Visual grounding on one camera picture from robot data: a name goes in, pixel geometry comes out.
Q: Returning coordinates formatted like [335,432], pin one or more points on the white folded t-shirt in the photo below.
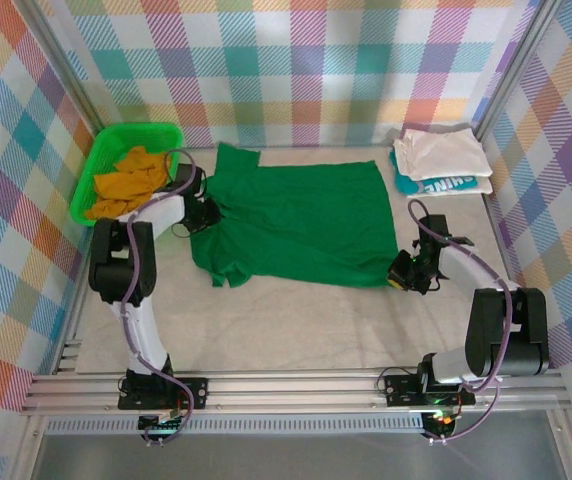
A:
[446,155]

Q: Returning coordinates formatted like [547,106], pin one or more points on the right controller circuit board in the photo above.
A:
[441,422]

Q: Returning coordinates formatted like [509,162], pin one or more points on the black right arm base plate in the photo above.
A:
[401,390]

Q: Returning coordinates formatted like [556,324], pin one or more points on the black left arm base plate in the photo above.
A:
[196,392]

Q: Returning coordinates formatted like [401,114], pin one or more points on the left controller circuit board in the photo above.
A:
[163,425]

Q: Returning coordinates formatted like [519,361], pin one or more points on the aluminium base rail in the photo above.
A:
[291,392]

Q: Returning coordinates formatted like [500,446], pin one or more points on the white t-shirt with teal print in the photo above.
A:
[451,186]

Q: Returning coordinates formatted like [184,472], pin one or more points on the teal folded t-shirt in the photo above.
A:
[406,186]

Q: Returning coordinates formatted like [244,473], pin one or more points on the green t-shirt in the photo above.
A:
[306,225]

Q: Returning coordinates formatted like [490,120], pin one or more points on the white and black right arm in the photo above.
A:
[486,340]

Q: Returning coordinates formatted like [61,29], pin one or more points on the green plastic basket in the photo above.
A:
[116,132]

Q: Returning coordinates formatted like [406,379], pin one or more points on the mustard yellow t-shirt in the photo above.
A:
[121,185]

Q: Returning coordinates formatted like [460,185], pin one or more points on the aluminium frame post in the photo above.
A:
[63,62]
[516,65]

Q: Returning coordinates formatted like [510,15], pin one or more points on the controller circuit board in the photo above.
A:
[163,425]
[441,422]

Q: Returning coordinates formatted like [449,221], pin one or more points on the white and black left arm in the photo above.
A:
[136,325]

